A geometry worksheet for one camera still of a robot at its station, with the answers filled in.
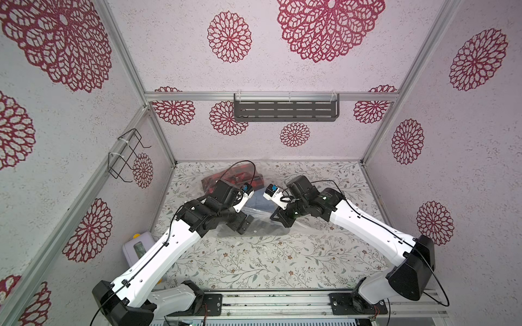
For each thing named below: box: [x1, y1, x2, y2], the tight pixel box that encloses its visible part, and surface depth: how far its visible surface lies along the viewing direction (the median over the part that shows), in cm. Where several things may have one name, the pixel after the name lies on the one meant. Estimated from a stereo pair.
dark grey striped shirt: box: [217, 215, 291, 238], surface depth 80 cm
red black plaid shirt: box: [201, 165, 265, 194], surface depth 112 cm
